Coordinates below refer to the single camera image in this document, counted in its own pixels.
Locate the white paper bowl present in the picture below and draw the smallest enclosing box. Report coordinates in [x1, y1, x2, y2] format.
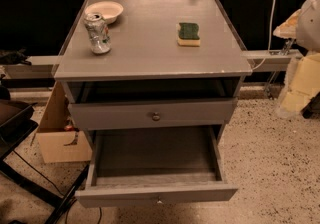
[85, 1, 124, 24]

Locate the cardboard box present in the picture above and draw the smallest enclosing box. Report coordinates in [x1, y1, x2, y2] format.
[36, 82, 92, 163]

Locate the crushed silver soda can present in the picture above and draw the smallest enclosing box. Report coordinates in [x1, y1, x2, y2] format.
[84, 12, 111, 55]

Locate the black chair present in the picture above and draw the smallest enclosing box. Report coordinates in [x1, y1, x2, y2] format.
[0, 84, 89, 224]

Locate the green and yellow sponge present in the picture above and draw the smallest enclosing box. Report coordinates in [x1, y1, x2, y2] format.
[176, 22, 200, 47]

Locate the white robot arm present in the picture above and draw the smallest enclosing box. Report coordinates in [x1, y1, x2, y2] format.
[273, 0, 320, 117]

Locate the grey metal rail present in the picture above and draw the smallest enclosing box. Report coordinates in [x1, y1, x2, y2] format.
[242, 49, 303, 72]

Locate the white cable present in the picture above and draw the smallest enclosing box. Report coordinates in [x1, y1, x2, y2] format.
[251, 0, 278, 71]

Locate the closed grey upper drawer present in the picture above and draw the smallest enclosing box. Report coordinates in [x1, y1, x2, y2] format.
[69, 98, 237, 130]

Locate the grey drawer cabinet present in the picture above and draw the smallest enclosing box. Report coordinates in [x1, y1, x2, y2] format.
[53, 0, 253, 209]

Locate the open grey lower drawer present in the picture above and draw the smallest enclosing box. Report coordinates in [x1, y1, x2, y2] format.
[76, 126, 237, 208]

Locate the round drawer knob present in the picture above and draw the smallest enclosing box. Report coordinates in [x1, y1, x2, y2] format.
[152, 112, 161, 121]

